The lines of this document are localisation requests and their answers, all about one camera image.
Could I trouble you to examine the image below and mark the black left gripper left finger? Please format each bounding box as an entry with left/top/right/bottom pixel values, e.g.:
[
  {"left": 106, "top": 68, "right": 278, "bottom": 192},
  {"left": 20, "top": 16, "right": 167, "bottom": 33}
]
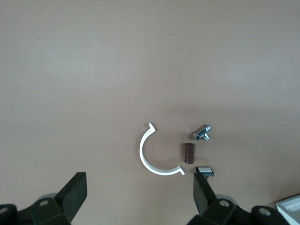
[{"left": 31, "top": 172, "right": 88, "bottom": 225}]

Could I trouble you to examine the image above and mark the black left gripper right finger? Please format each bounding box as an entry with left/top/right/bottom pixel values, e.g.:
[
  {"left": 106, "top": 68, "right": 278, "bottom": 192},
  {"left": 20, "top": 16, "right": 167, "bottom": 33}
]
[{"left": 187, "top": 172, "right": 253, "bottom": 225}]

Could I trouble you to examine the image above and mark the black square white push button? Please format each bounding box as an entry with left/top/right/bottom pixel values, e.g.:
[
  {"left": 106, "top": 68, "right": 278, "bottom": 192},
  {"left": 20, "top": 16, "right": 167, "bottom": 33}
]
[{"left": 195, "top": 166, "right": 215, "bottom": 180}]

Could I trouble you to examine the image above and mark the white drawer cabinet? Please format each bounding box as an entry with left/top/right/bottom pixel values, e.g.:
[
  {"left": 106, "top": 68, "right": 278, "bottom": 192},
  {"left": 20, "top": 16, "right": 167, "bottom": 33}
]
[{"left": 276, "top": 194, "right": 300, "bottom": 225}]

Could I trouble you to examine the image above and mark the brown ribbed block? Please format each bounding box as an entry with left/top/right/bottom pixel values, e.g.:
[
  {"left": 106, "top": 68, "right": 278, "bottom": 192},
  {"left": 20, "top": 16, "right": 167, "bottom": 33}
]
[{"left": 181, "top": 142, "right": 196, "bottom": 164}]

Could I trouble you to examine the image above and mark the white half-ring clamp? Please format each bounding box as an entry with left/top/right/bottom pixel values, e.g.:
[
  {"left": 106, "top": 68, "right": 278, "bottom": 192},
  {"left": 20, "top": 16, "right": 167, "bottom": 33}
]
[{"left": 139, "top": 121, "right": 186, "bottom": 176}]

